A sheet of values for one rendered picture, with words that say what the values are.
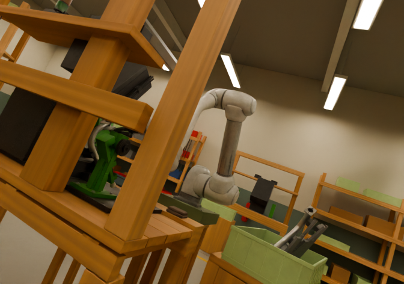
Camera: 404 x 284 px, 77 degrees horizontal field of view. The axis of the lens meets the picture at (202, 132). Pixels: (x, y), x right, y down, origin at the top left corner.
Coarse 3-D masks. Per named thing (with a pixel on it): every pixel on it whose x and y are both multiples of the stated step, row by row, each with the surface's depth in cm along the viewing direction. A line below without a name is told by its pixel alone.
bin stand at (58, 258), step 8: (56, 256) 172; (64, 256) 174; (56, 264) 170; (72, 264) 188; (80, 264) 191; (48, 272) 170; (56, 272) 172; (72, 272) 187; (48, 280) 168; (64, 280) 187; (72, 280) 188
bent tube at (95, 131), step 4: (100, 124) 131; (104, 124) 132; (108, 124) 135; (96, 128) 128; (100, 128) 130; (92, 132) 126; (96, 132) 128; (92, 136) 126; (88, 140) 126; (92, 140) 126; (88, 144) 126; (92, 144) 126; (88, 148) 127; (92, 148) 126; (96, 152) 129; (96, 156) 129; (96, 160) 130
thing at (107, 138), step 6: (96, 138) 103; (102, 138) 103; (108, 138) 104; (114, 138) 105; (102, 144) 103; (108, 144) 103; (102, 150) 105; (108, 150) 104; (102, 156) 106; (108, 156) 105; (108, 162) 106; (114, 162) 110; (108, 174) 110; (114, 174) 114; (108, 180) 112
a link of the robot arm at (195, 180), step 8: (192, 168) 180; (200, 168) 178; (192, 176) 176; (200, 176) 175; (208, 176) 176; (184, 184) 178; (192, 184) 174; (200, 184) 173; (184, 192) 175; (192, 192) 174; (200, 192) 172
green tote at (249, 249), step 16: (240, 240) 128; (256, 240) 124; (272, 240) 176; (224, 256) 129; (240, 256) 125; (256, 256) 122; (272, 256) 118; (288, 256) 115; (304, 256) 164; (320, 256) 159; (256, 272) 119; (272, 272) 116; (288, 272) 113; (304, 272) 110; (320, 272) 139
